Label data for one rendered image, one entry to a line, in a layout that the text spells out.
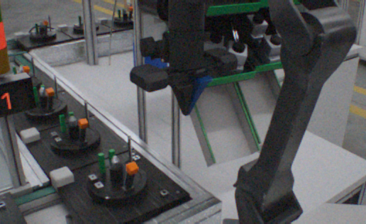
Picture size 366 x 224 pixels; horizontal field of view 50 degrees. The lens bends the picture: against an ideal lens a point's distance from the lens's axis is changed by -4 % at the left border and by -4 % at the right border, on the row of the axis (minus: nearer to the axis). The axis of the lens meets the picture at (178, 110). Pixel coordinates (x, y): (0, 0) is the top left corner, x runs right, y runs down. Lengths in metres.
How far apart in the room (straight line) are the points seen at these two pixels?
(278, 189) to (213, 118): 0.47
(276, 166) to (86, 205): 0.49
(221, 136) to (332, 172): 0.40
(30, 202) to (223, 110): 0.52
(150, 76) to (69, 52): 1.50
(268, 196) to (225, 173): 0.62
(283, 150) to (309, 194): 0.63
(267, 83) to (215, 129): 0.24
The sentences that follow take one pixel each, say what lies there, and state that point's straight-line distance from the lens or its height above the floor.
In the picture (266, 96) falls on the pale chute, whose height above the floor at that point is 1.08.
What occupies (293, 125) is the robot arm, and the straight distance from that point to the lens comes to 0.52.
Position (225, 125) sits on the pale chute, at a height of 1.05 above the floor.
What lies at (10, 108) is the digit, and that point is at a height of 1.19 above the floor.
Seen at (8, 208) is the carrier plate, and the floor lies 0.97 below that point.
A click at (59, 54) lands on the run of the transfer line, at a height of 0.91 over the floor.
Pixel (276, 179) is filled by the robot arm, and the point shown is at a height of 1.21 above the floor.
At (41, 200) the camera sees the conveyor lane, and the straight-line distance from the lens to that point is 1.02.
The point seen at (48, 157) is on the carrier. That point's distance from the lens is 1.11.
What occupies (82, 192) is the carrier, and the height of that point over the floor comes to 0.97.
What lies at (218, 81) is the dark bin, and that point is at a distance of 0.91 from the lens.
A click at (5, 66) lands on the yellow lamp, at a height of 1.27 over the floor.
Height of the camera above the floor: 1.54
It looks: 26 degrees down
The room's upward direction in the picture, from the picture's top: straight up
